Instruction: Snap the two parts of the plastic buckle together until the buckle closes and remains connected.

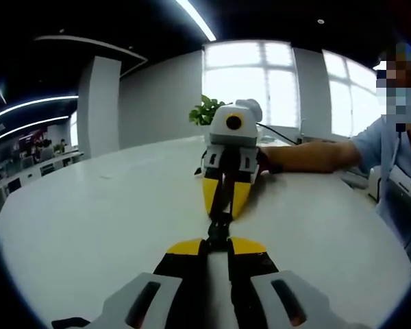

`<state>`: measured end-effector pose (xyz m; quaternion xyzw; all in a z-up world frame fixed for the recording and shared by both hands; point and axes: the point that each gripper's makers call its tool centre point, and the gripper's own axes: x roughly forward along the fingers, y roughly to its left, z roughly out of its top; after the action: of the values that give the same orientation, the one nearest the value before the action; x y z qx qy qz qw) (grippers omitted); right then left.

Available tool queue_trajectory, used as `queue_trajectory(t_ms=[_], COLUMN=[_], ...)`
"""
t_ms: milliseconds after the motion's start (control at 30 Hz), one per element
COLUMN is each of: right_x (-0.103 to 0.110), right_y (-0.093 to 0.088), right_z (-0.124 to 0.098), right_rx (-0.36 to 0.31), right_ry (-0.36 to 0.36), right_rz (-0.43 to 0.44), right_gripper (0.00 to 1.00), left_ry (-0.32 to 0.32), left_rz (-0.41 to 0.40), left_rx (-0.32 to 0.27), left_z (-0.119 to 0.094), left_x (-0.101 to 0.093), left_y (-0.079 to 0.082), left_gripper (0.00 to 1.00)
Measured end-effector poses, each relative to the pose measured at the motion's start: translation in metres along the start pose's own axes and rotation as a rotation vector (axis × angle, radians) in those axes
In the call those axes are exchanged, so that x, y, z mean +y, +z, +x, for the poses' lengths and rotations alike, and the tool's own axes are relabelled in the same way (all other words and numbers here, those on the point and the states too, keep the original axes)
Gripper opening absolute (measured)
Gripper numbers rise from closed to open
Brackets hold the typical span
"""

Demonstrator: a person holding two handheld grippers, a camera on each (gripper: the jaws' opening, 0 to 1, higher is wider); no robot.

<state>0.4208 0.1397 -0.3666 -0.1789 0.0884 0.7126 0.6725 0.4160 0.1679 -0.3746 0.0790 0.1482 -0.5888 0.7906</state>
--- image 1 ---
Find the person's torso in light shirt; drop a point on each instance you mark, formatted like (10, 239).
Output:
(387, 147)

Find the long ceiling light strip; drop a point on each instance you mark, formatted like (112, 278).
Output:
(197, 18)

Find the grey-white chest device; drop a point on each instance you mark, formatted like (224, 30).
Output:
(402, 181)

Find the black plastic buckle part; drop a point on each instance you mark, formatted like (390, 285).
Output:
(220, 222)
(218, 241)

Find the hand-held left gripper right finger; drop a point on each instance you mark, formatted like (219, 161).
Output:
(260, 294)

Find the person's right hand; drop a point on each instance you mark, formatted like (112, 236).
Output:
(268, 161)

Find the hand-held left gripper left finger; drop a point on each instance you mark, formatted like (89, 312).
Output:
(164, 294)

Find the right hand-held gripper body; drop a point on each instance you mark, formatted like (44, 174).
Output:
(233, 133)

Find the green potted plant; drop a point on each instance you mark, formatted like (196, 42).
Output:
(205, 111)

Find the curved ceiling light strip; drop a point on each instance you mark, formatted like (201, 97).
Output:
(27, 127)
(34, 103)

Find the large bright window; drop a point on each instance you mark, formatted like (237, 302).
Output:
(346, 103)
(243, 75)

